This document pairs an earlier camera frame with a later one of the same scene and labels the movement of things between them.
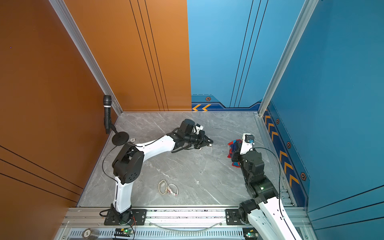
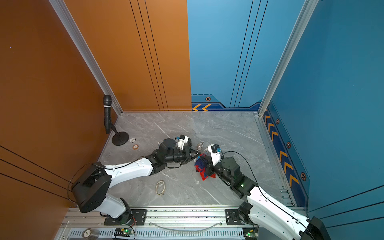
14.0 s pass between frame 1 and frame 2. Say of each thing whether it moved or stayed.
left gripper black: moved
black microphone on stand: stayed
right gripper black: moved
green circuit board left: stayed
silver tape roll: stayed
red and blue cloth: moved
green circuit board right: stayed
